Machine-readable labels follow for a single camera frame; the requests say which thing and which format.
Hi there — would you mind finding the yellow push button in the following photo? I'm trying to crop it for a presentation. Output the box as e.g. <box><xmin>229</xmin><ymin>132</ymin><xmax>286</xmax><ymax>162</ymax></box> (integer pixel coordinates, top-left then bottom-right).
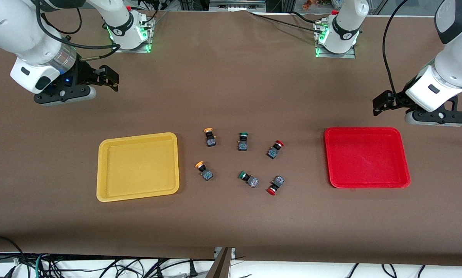
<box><xmin>195</xmin><ymin>161</ymin><xmax>214</xmax><ymax>181</ymax></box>
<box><xmin>203</xmin><ymin>128</ymin><xmax>217</xmax><ymax>147</ymax></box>

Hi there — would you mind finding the red push button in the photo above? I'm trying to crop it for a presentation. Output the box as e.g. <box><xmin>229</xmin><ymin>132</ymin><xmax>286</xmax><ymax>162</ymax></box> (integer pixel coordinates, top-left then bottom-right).
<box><xmin>267</xmin><ymin>141</ymin><xmax>284</xmax><ymax>160</ymax></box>
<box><xmin>266</xmin><ymin>175</ymin><xmax>285</xmax><ymax>195</ymax></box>

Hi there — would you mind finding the red plastic tray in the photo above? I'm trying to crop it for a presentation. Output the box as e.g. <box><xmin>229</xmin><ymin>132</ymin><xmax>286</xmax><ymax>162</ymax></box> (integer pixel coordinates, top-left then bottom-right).
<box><xmin>324</xmin><ymin>127</ymin><xmax>411</xmax><ymax>189</ymax></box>

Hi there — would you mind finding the yellow plastic tray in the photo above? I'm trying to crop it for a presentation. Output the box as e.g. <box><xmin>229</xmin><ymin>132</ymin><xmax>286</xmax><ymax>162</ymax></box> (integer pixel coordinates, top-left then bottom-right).
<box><xmin>96</xmin><ymin>132</ymin><xmax>180</xmax><ymax>202</ymax></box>

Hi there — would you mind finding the brown table cloth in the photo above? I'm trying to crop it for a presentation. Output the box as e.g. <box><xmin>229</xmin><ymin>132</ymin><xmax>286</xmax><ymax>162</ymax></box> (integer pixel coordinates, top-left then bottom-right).
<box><xmin>0</xmin><ymin>8</ymin><xmax>462</xmax><ymax>267</ymax></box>

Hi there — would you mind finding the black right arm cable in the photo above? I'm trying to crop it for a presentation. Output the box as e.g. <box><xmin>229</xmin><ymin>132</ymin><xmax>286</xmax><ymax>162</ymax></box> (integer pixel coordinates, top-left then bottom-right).
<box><xmin>36</xmin><ymin>0</ymin><xmax>121</xmax><ymax>62</ymax></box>

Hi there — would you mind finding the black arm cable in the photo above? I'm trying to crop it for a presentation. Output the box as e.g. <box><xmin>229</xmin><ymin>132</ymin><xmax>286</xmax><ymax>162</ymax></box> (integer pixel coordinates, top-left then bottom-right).
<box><xmin>382</xmin><ymin>0</ymin><xmax>410</xmax><ymax>97</ymax></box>
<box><xmin>36</xmin><ymin>0</ymin><xmax>121</xmax><ymax>62</ymax></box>

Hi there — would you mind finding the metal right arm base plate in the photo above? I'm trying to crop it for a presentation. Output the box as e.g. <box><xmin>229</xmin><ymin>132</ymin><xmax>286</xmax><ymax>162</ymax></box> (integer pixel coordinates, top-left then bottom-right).
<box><xmin>111</xmin><ymin>15</ymin><xmax>155</xmax><ymax>53</ymax></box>

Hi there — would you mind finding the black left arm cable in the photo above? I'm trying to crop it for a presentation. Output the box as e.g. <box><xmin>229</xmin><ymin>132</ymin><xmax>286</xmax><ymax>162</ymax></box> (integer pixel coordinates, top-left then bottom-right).
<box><xmin>382</xmin><ymin>0</ymin><xmax>410</xmax><ymax>97</ymax></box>

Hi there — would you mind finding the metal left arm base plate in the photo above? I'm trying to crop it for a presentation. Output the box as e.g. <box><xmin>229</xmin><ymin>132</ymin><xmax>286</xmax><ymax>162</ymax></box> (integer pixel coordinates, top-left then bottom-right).
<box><xmin>315</xmin><ymin>21</ymin><xmax>356</xmax><ymax>59</ymax></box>

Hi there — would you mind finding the thin black table cable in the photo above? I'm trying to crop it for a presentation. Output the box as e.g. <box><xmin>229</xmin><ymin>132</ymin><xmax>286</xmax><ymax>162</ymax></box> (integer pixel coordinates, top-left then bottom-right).
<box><xmin>248</xmin><ymin>11</ymin><xmax>326</xmax><ymax>31</ymax></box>

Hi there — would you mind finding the thick black floor cable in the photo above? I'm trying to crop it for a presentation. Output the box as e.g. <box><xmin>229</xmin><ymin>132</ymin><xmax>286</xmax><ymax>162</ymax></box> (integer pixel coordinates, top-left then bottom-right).
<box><xmin>0</xmin><ymin>235</ymin><xmax>25</xmax><ymax>271</ymax></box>

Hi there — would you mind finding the brown wooden post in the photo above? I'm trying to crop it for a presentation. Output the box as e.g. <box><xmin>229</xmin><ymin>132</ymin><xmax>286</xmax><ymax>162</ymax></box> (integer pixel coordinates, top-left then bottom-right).
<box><xmin>207</xmin><ymin>247</ymin><xmax>233</xmax><ymax>278</ymax></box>

